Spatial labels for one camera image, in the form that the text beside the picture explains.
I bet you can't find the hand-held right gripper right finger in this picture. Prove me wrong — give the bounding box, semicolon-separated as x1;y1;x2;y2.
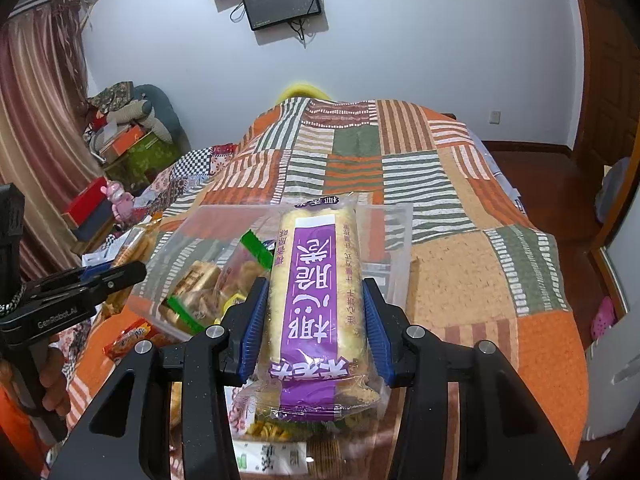
361;276;576;480

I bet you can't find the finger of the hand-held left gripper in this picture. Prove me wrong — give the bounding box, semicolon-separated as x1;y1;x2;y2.
30;261;147;311
20;262;124;297

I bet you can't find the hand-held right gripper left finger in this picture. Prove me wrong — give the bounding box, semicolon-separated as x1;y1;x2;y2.
47;276;271;480

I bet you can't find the small yellow packet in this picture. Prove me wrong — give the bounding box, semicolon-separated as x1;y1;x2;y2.
217;294;249;324

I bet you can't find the orange snack packet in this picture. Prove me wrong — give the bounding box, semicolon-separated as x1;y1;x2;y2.
217;230;277;297

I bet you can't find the clear plastic container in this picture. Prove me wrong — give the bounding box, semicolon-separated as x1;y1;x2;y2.
125;203;414;352

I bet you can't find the purple label rice cracker packet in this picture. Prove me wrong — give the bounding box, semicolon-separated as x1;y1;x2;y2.
232;195;392;423

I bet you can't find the red snack packet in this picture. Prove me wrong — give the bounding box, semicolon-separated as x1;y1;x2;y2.
103;322;162;362

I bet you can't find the golden cracker packet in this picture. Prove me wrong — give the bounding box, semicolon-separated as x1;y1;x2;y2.
170;259;224;315

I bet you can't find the white snack packet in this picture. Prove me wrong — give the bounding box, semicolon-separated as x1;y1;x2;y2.
235;439;309;474

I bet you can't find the person's left hand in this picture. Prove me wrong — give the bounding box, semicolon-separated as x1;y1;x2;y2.
41;344;69;419

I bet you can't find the white cloth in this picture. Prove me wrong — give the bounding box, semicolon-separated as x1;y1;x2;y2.
82;239;122;267

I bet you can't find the red box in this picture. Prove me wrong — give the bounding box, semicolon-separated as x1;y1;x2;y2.
62;178;109;229

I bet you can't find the pink plush toy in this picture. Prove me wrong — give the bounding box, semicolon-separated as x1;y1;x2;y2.
101;180;135;224

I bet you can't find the patchwork striped blanket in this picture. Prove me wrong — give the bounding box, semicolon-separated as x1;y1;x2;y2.
50;95;589;480

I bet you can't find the orange cloth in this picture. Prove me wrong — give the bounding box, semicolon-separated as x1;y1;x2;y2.
0;385;46;461

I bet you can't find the green patterned box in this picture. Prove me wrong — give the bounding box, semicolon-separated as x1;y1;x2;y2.
122;132;181;181

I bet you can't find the checkered patchwork quilt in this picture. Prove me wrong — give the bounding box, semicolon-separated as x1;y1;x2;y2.
145;142;239;211

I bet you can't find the orange cardboard box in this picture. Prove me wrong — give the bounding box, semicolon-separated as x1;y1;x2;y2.
97;125;147;159

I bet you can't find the striped red curtain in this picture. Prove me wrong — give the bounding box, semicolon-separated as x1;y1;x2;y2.
0;0;109;281

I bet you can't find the floral folded cloth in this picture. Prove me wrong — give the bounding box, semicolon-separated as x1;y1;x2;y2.
90;80;137;111

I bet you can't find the pink slipper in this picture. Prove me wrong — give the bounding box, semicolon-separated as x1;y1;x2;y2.
590;296;615;342

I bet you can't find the yellow curved object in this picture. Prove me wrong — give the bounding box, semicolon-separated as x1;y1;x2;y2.
276;81;331;106

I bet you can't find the small black monitor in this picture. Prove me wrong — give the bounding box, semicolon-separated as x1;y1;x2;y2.
240;0;323;32

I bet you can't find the wooden door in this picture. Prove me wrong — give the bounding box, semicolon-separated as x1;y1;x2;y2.
565;0;640;211

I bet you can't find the black monitor cable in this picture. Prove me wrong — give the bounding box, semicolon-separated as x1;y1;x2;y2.
289;15;312;49

